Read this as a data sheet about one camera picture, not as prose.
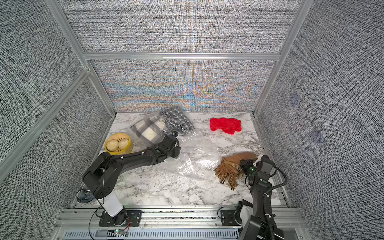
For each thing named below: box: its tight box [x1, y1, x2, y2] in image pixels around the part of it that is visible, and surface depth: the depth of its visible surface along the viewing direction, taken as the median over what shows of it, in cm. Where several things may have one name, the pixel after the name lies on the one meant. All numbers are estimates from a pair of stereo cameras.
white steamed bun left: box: [106, 139, 119, 152], surface depth 97 cm
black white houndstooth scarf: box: [160, 106, 195, 135], surface depth 111 cm
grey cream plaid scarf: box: [130, 115, 167, 145], surface depth 102 cm
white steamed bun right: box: [118, 138, 129, 150], surface depth 97 cm
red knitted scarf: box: [210, 117, 242, 136], surface depth 112 cm
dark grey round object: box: [76, 183, 95, 204], surface depth 80 cm
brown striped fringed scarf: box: [214, 152, 258, 191], surface depth 85 cm
